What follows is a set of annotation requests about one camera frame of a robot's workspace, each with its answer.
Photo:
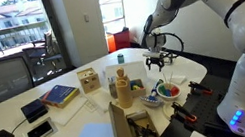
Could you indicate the blue patterned plate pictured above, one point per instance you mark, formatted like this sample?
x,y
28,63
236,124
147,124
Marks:
x,y
147,104

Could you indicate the black orange clamp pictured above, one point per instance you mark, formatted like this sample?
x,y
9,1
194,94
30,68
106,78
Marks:
x,y
182,112
198,87

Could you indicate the wooden peg figure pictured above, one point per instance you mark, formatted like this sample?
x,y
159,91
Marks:
x,y
121,74

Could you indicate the red cylinder block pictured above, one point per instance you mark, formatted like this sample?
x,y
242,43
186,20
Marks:
x,y
174,91

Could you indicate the thin wooden skewer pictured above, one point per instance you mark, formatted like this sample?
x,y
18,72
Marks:
x,y
171,78
164,78

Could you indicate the wooden peg stand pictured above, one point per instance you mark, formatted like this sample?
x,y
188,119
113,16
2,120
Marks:
x,y
124,95

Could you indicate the black eyeglasses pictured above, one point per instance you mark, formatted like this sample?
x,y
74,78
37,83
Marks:
x,y
169,57

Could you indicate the green cylinder block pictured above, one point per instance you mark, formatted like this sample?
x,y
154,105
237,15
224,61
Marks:
x,y
161,90

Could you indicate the large white foam board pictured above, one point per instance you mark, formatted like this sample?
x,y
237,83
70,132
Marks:
x,y
69,112

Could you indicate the wooden shape sorter cube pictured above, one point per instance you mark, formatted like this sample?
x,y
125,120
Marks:
x,y
89,81

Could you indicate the brown cardboard box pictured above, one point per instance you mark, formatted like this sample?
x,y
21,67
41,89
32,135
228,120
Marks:
x,y
122,136

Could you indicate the small clear jar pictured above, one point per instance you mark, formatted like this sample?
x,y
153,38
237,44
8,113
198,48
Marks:
x,y
113,88

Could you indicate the dark patio chair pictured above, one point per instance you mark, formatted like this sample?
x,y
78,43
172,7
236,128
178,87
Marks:
x,y
42,55

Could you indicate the white plastic tray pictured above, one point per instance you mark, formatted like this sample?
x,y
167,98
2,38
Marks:
x,y
129,69

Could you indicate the black rectangular box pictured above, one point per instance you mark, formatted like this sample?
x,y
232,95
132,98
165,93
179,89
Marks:
x,y
34,110

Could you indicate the small blue cylinder block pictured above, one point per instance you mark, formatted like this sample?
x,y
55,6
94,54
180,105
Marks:
x,y
167,91

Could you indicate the black pliers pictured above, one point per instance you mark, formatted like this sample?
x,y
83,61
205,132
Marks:
x,y
142,131

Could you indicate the white folded tissue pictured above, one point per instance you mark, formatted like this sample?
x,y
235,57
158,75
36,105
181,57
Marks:
x,y
180,79

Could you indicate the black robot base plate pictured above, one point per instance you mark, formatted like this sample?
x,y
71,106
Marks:
x,y
204,111

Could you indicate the wooden box of blocks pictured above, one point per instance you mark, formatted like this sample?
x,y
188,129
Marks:
x,y
138,91

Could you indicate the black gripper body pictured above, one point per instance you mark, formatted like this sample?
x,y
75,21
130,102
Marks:
x,y
155,60

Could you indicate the teal drink can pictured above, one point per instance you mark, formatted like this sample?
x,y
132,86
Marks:
x,y
120,58

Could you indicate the white bowl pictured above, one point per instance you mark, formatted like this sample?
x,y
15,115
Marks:
x,y
170,98

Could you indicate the table power outlet panel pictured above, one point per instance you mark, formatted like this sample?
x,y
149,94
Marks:
x,y
40,130

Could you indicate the blue book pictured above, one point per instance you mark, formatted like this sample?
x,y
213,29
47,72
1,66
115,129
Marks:
x,y
60,94

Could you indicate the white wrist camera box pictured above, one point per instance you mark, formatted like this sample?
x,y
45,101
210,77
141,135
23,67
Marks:
x,y
152,53

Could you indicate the white light switch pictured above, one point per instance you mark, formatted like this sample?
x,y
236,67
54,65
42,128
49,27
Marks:
x,y
86,18

